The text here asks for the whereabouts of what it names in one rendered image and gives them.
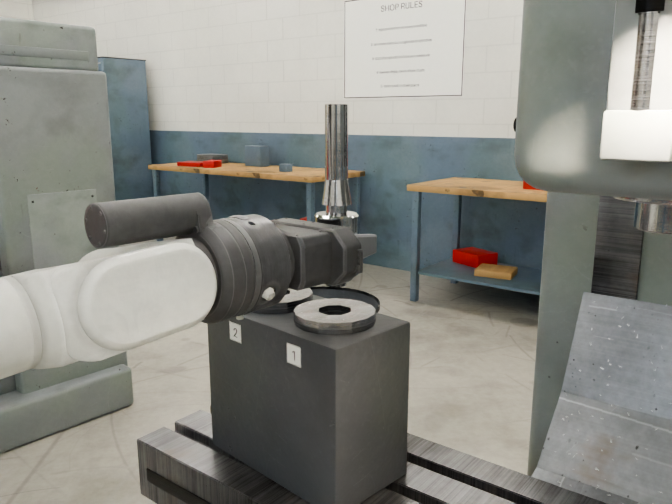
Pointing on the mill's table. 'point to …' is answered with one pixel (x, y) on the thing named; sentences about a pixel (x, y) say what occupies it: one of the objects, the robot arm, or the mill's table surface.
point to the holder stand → (313, 395)
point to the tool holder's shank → (336, 160)
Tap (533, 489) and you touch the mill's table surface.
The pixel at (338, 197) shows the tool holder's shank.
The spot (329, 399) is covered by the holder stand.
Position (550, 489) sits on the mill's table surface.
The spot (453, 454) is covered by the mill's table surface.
